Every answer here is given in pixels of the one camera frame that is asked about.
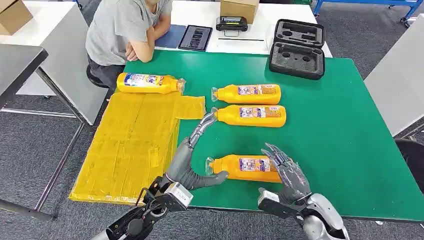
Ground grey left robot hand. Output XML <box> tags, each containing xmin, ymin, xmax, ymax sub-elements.
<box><xmin>165</xmin><ymin>110</ymin><xmax>230</xmax><ymax>191</ymax></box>

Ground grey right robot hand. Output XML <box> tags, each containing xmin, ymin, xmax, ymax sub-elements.
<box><xmin>260</xmin><ymin>143</ymin><xmax>313</xmax><ymax>205</ymax></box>

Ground orange drink bottle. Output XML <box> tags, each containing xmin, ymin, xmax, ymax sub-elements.
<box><xmin>211</xmin><ymin>83</ymin><xmax>282</xmax><ymax>106</ymax></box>
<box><xmin>204</xmin><ymin>154</ymin><xmax>282</xmax><ymax>184</ymax></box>
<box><xmin>116</xmin><ymin>72</ymin><xmax>187</xmax><ymax>95</ymax></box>
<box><xmin>211</xmin><ymin>104</ymin><xmax>287</xmax><ymax>128</ymax></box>

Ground yellow sheet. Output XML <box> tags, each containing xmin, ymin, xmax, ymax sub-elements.
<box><xmin>68</xmin><ymin>92</ymin><xmax>207</xmax><ymax>206</ymax></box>

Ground green table mat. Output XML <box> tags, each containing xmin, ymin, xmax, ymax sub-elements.
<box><xmin>123</xmin><ymin>49</ymin><xmax>424</xmax><ymax>222</ymax></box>

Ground black foam-lined case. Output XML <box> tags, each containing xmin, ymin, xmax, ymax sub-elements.
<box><xmin>268</xmin><ymin>18</ymin><xmax>326</xmax><ymax>81</ymax></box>

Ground black stool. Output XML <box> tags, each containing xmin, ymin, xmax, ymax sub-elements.
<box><xmin>86</xmin><ymin>64</ymin><xmax>112</xmax><ymax>90</ymax></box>

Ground person's hand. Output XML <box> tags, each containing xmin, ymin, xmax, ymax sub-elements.
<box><xmin>125</xmin><ymin>41</ymin><xmax>140</xmax><ymax>63</ymax></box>

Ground black chair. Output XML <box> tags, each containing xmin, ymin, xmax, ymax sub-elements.
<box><xmin>394</xmin><ymin>138</ymin><xmax>424</xmax><ymax>195</ymax></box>

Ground black tablet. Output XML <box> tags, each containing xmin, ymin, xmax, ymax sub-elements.
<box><xmin>177</xmin><ymin>24</ymin><xmax>214</xmax><ymax>52</ymax></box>

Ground blue folder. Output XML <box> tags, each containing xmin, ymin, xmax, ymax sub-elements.
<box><xmin>154</xmin><ymin>24</ymin><xmax>187</xmax><ymax>50</ymax></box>

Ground light grey table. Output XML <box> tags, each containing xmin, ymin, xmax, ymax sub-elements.
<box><xmin>363</xmin><ymin>13</ymin><xmax>424</xmax><ymax>138</ymax></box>

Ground white table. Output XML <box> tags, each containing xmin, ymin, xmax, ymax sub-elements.
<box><xmin>153</xmin><ymin>0</ymin><xmax>333</xmax><ymax>59</ymax></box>

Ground black handheld device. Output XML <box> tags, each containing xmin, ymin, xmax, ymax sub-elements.
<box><xmin>215</xmin><ymin>15</ymin><xmax>249</xmax><ymax>38</ymax></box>

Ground person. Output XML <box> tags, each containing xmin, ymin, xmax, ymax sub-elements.
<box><xmin>85</xmin><ymin>0</ymin><xmax>173</xmax><ymax>89</ymax></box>

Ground white desk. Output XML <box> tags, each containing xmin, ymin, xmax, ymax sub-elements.
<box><xmin>0</xmin><ymin>0</ymin><xmax>110</xmax><ymax>127</ymax></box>

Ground small cardboard box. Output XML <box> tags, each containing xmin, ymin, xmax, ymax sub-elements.
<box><xmin>219</xmin><ymin>0</ymin><xmax>260</xmax><ymax>25</ymax></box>

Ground dark grey table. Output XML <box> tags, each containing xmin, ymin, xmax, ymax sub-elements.
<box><xmin>0</xmin><ymin>43</ymin><xmax>95</xmax><ymax>222</ymax></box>

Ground large cardboard box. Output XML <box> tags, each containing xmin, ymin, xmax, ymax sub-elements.
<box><xmin>0</xmin><ymin>0</ymin><xmax>34</xmax><ymax>36</ymax></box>

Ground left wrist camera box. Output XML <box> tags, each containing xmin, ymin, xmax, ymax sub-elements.
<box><xmin>163</xmin><ymin>181</ymin><xmax>194</xmax><ymax>212</ymax></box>

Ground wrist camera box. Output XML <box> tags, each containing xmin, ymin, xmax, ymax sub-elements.
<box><xmin>163</xmin><ymin>181</ymin><xmax>194</xmax><ymax>212</ymax></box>
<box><xmin>257</xmin><ymin>187</ymin><xmax>301</xmax><ymax>220</ymax></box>

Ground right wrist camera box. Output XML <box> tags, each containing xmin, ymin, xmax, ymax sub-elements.
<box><xmin>257</xmin><ymin>187</ymin><xmax>301</xmax><ymax>220</ymax></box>

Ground blue cart frame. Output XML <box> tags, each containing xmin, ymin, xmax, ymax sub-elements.
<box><xmin>312</xmin><ymin>0</ymin><xmax>424</xmax><ymax>24</ymax></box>

